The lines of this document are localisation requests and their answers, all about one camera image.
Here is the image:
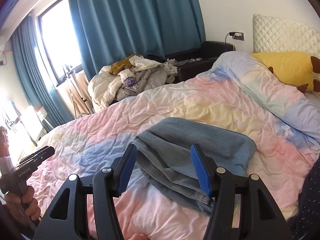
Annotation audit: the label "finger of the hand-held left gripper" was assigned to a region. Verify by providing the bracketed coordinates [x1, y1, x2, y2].
[19, 146, 55, 167]

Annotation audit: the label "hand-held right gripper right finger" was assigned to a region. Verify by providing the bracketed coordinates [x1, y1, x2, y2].
[190, 144, 293, 240]

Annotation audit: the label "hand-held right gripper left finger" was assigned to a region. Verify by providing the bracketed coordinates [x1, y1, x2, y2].
[34, 144, 138, 240]

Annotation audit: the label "blue denim jeans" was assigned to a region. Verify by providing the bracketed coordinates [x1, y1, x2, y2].
[135, 117, 257, 217]

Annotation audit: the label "person's left hand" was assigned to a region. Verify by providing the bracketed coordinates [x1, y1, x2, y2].
[5, 187, 42, 222]

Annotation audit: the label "person's right hand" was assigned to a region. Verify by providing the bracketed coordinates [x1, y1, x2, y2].
[124, 233, 151, 240]

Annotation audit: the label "white chair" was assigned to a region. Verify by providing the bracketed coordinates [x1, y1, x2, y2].
[21, 105, 43, 143]

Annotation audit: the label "lit vanity mirror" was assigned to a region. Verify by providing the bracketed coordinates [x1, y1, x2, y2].
[2, 101, 22, 128]

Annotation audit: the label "beige hanging sweater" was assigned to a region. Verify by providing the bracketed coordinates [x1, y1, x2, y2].
[67, 71, 95, 117]

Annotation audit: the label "pastel tie-dye duvet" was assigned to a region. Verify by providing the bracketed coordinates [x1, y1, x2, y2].
[15, 51, 320, 240]

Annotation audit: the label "garment steamer stand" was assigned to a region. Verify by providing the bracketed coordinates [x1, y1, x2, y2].
[62, 64, 92, 116]

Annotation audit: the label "white puffer jacket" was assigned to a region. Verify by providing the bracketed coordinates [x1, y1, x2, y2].
[87, 55, 165, 111]

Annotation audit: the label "narrow teal curtain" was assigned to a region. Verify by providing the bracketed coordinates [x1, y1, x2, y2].
[10, 17, 76, 133]

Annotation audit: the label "grey jacket with purple label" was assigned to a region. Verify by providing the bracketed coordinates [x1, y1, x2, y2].
[117, 66, 178, 98]

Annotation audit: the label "mustard yellow garment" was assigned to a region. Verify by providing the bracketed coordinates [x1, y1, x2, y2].
[110, 59, 132, 76]

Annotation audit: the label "small patterned cloth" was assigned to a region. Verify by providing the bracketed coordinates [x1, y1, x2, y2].
[164, 58, 181, 75]

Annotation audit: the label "person's dark dotted clothing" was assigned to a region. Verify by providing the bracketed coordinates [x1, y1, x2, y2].
[292, 159, 320, 240]

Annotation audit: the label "dark framed window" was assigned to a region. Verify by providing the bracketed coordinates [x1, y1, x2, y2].
[36, 0, 85, 88]

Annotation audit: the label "black sofa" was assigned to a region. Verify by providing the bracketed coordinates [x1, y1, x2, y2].
[146, 41, 236, 82]

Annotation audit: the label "yellow plush pillow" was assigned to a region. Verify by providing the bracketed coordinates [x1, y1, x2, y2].
[249, 51, 320, 93]

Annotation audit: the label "wide teal curtain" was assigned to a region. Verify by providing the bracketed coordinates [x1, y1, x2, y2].
[64, 0, 207, 77]

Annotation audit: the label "white quilted headboard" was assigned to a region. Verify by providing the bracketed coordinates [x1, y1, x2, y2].
[252, 14, 320, 56]

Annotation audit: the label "wall socket with charger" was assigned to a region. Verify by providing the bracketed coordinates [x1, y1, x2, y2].
[224, 31, 245, 41]

